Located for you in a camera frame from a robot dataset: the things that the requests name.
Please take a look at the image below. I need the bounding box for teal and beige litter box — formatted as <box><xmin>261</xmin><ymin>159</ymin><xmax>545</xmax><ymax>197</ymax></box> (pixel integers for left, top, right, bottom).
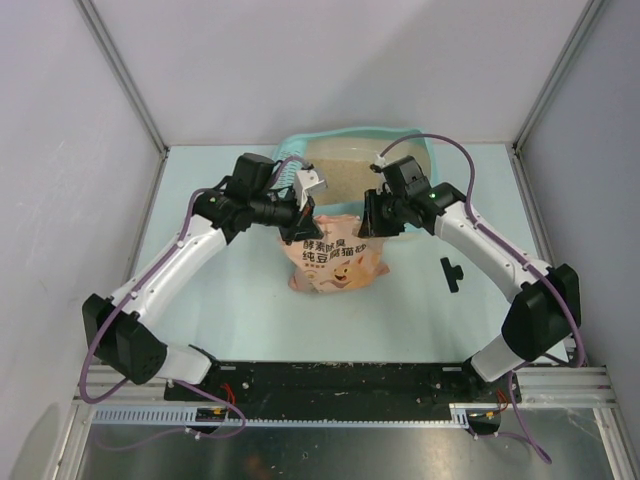
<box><xmin>272</xmin><ymin>127</ymin><xmax>438</xmax><ymax>216</ymax></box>

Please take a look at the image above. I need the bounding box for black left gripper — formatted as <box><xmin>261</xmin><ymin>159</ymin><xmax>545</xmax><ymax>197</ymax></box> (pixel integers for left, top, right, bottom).
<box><xmin>250</xmin><ymin>185</ymin><xmax>324</xmax><ymax>245</ymax></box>

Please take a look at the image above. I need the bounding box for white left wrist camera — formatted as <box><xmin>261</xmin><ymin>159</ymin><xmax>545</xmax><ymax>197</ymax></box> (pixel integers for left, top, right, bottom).
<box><xmin>293</xmin><ymin>162</ymin><xmax>328</xmax><ymax>209</ymax></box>

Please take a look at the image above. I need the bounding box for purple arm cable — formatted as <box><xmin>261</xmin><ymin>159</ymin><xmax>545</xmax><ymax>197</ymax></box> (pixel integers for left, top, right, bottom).
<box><xmin>79</xmin><ymin>155</ymin><xmax>314</xmax><ymax>405</ymax></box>
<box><xmin>369</xmin><ymin>132</ymin><xmax>587</xmax><ymax>369</ymax></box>

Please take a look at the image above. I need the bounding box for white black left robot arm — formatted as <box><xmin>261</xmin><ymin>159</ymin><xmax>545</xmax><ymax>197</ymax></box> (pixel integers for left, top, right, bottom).
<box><xmin>82</xmin><ymin>153</ymin><xmax>327</xmax><ymax>400</ymax></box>

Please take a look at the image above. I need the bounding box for right aluminium corner post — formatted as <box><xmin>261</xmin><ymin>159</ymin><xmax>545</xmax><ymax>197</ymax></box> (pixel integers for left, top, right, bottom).
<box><xmin>510</xmin><ymin>0</ymin><xmax>609</xmax><ymax>151</ymax></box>

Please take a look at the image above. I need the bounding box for aluminium corner post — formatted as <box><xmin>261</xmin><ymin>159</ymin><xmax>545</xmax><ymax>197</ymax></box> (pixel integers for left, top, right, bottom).
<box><xmin>510</xmin><ymin>0</ymin><xmax>609</xmax><ymax>151</ymax></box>
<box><xmin>73</xmin><ymin>0</ymin><xmax>169</xmax><ymax>157</ymax></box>

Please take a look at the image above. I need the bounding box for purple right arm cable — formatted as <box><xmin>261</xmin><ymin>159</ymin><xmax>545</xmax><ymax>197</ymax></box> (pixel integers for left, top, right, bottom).
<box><xmin>369</xmin><ymin>132</ymin><xmax>587</xmax><ymax>369</ymax></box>

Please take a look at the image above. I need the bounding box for black t-shaped plastic part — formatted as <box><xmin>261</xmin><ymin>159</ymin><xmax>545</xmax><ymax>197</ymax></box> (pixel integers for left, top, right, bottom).
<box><xmin>440</xmin><ymin>257</ymin><xmax>464</xmax><ymax>293</ymax></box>

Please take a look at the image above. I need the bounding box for left aluminium corner post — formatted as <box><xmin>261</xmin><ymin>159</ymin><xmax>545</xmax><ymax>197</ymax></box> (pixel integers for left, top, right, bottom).
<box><xmin>73</xmin><ymin>0</ymin><xmax>169</xmax><ymax>157</ymax></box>

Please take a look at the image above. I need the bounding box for white slotted cable duct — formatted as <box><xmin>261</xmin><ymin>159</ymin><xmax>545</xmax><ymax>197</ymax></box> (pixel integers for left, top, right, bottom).
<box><xmin>93</xmin><ymin>405</ymin><xmax>469</xmax><ymax>428</ymax></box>

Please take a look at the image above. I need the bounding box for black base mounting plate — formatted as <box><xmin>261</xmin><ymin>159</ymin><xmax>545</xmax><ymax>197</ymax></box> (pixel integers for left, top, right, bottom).
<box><xmin>164</xmin><ymin>361</ymin><xmax>521</xmax><ymax>422</ymax></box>

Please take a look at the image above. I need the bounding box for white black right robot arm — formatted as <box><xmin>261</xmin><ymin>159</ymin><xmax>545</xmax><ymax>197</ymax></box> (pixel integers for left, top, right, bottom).
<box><xmin>358</xmin><ymin>156</ymin><xmax>581</xmax><ymax>401</ymax></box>

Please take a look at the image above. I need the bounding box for pink cat litter bag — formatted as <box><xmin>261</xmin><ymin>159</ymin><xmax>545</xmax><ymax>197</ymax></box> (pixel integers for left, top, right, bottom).
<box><xmin>282</xmin><ymin>215</ymin><xmax>390</xmax><ymax>294</ymax></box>

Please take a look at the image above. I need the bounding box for beige cat litter in box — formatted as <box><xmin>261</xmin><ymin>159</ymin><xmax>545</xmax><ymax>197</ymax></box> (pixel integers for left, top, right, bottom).
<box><xmin>312</xmin><ymin>159</ymin><xmax>380</xmax><ymax>206</ymax></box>

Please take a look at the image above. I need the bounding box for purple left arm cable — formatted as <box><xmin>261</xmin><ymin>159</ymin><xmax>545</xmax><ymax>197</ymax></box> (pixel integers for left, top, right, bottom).
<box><xmin>79</xmin><ymin>155</ymin><xmax>314</xmax><ymax>405</ymax></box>

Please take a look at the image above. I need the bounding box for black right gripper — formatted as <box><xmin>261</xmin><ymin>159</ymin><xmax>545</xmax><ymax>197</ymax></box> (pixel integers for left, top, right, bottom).
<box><xmin>358</xmin><ymin>189</ymin><xmax>408</xmax><ymax>240</ymax></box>

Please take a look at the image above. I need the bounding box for aluminium frame rail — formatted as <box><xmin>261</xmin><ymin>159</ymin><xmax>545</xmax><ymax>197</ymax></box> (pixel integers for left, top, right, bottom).
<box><xmin>72</xmin><ymin>364</ymin><xmax>615</xmax><ymax>409</ymax></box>

